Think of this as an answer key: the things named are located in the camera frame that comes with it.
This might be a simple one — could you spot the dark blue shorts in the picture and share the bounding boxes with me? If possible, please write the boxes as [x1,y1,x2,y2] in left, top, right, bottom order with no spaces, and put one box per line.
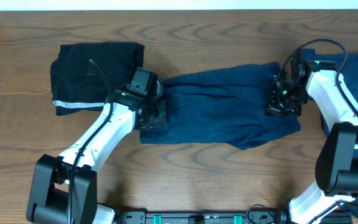
[140,62,301,150]

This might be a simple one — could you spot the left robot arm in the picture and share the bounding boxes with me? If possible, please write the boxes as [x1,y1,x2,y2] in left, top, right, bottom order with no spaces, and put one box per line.
[26,92,168,223]

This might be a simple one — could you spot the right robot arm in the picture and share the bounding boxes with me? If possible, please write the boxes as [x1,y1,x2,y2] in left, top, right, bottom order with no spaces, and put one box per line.
[265,57,358,223]

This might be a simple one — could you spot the folded black garment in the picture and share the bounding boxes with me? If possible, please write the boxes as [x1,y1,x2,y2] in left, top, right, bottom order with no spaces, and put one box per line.
[50,42,145,116]

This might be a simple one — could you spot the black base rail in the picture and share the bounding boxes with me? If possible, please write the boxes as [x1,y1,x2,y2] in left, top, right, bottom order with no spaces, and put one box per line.
[113,210,354,224]

